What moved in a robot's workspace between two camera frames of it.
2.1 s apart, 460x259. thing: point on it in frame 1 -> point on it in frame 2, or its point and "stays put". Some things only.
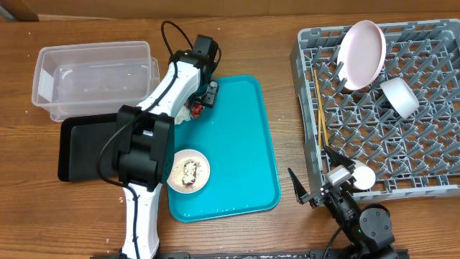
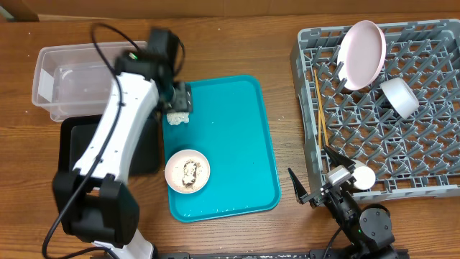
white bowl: (401, 96) stays put
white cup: (365, 176) stays put
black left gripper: (211, 96) -> (184, 97)
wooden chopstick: (319, 126) stays put
